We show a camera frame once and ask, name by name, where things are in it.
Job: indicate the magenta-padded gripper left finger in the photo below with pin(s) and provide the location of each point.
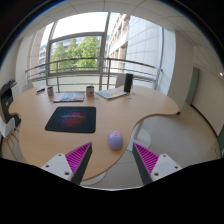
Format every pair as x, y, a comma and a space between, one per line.
60, 165

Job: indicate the white table pedestal base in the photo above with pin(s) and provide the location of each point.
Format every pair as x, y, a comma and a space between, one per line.
144, 136

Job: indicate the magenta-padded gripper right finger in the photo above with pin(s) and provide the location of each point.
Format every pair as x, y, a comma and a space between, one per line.
164, 165

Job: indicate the grey metal balcony railing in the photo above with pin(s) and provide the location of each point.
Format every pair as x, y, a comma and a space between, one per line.
83, 59

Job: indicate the printed drink can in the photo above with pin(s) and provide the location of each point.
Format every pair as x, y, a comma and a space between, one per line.
50, 92

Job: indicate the black office printer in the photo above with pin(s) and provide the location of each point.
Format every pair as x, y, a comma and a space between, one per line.
7, 96

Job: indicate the grey door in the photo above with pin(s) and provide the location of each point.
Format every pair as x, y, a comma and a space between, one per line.
192, 86

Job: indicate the black mouse pad red-blue print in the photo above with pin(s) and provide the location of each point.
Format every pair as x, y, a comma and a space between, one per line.
71, 119

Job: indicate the light blue open booklet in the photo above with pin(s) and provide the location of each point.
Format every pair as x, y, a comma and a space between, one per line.
111, 93

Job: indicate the white shell chair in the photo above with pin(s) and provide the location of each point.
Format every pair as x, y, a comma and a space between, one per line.
120, 80
27, 87

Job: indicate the lilac pink computer mouse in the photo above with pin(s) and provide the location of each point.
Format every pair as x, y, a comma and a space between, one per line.
115, 140

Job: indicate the black cylinder speaker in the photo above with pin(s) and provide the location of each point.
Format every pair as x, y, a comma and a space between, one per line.
128, 82

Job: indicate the red and blue magazine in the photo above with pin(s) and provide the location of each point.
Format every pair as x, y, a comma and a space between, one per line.
68, 97

